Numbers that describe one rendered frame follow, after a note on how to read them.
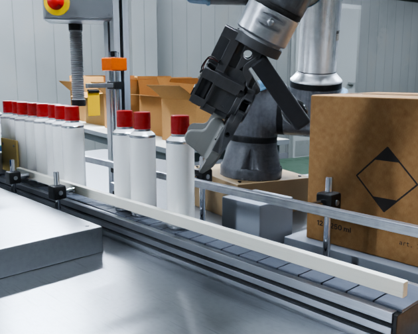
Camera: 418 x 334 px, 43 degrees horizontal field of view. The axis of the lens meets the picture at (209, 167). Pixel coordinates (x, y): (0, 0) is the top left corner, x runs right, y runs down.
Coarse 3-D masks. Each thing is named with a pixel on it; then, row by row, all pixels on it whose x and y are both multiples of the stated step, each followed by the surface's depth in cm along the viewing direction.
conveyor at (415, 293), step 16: (112, 208) 110; (144, 224) 99; (160, 224) 98; (192, 240) 89; (208, 240) 89; (240, 256) 81; (256, 256) 81; (272, 256) 81; (288, 272) 75; (304, 272) 75; (320, 272) 74; (336, 288) 69; (352, 288) 69; (368, 288) 69; (416, 288) 69; (384, 304) 64; (400, 304) 64
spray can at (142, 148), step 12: (144, 120) 101; (132, 132) 102; (144, 132) 101; (132, 144) 102; (144, 144) 101; (132, 156) 102; (144, 156) 101; (132, 168) 102; (144, 168) 102; (132, 180) 103; (144, 180) 102; (156, 180) 105; (132, 192) 103; (144, 192) 103; (156, 192) 105; (156, 204) 105; (144, 216) 103
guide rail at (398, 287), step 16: (32, 176) 132; (48, 176) 126; (80, 192) 115; (96, 192) 110; (128, 208) 102; (144, 208) 98; (160, 208) 96; (176, 224) 92; (192, 224) 89; (208, 224) 86; (224, 240) 83; (240, 240) 81; (256, 240) 78; (288, 256) 74; (304, 256) 72; (320, 256) 71; (336, 272) 68; (352, 272) 67; (368, 272) 65; (384, 288) 64; (400, 288) 62
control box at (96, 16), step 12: (72, 0) 125; (84, 0) 126; (96, 0) 126; (108, 0) 126; (48, 12) 125; (60, 12) 125; (72, 12) 126; (84, 12) 126; (96, 12) 126; (108, 12) 127; (96, 24) 136
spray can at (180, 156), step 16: (176, 128) 92; (176, 144) 92; (176, 160) 93; (192, 160) 94; (176, 176) 93; (192, 176) 94; (176, 192) 94; (192, 192) 95; (176, 208) 94; (192, 208) 95
